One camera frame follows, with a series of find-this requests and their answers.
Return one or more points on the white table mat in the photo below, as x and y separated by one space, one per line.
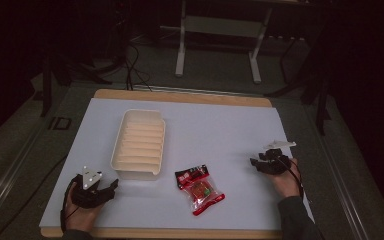
213 133

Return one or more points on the black floor bracket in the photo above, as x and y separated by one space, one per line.
59 123

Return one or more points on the person's left hand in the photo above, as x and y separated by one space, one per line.
81 218

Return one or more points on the black stand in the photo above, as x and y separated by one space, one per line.
51 76
318 86

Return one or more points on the red snack packet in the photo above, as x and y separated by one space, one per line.
200 190

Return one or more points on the metal floor rail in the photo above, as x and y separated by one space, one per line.
10 173
341 180

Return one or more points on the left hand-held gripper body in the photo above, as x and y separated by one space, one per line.
87 196

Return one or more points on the white metal stand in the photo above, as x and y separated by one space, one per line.
220 26

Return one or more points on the person's right hand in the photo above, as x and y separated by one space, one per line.
286 183

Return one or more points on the white ribbed plastic tray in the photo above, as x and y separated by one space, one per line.
139 146

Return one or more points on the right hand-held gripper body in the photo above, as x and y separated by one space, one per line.
275 161

